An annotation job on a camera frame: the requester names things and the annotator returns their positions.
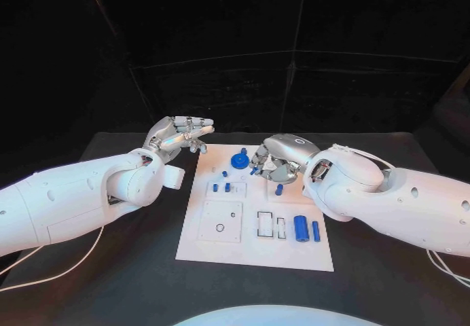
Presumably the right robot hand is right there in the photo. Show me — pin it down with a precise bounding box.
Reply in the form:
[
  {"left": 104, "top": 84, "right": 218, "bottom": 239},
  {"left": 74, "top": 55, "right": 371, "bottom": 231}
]
[{"left": 249, "top": 133, "right": 322, "bottom": 185}]

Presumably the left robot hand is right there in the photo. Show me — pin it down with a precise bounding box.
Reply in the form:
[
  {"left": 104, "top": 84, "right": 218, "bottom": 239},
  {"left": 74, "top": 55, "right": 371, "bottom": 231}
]
[{"left": 141, "top": 115, "right": 215, "bottom": 164}]

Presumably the white task board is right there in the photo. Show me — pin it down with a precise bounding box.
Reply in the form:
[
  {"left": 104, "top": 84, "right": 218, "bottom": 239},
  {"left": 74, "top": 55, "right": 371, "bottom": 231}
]
[{"left": 174, "top": 143, "right": 334, "bottom": 272}]

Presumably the blue gear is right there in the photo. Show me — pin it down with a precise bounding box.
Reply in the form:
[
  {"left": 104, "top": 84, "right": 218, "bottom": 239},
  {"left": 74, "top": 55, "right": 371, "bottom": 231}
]
[{"left": 231, "top": 153, "right": 251, "bottom": 170}]

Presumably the large blue cylinder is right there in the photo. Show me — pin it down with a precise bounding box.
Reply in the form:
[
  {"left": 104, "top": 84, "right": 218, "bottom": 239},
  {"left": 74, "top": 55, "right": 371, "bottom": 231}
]
[{"left": 293, "top": 215, "right": 310, "bottom": 242}]

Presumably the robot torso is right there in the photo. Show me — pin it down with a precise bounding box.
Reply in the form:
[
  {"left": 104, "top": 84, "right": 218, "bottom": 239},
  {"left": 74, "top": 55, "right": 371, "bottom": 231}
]
[{"left": 172, "top": 304, "right": 385, "bottom": 326}]

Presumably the white cable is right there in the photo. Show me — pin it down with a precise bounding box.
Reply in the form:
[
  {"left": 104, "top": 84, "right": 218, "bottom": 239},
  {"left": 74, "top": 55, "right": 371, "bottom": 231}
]
[
  {"left": 425, "top": 249, "right": 470, "bottom": 289},
  {"left": 332, "top": 143, "right": 396, "bottom": 171},
  {"left": 0, "top": 225, "right": 105, "bottom": 293},
  {"left": 0, "top": 245, "right": 45, "bottom": 276}
]

